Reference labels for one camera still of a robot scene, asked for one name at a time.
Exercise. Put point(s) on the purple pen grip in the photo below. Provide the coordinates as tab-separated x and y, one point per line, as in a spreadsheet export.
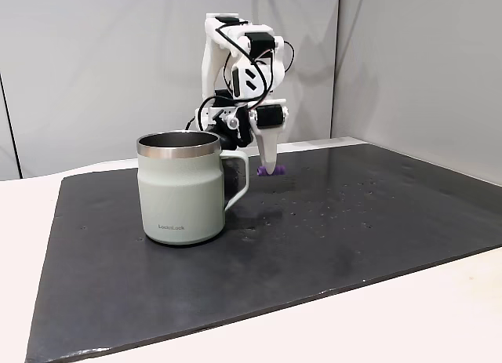
279	169

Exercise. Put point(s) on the black table mat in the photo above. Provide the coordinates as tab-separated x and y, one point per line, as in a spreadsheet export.
274	261

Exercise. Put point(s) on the pale green steel mug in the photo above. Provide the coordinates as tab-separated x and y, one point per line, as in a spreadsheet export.
180	190

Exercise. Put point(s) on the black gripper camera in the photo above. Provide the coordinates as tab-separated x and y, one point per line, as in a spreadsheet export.
233	129

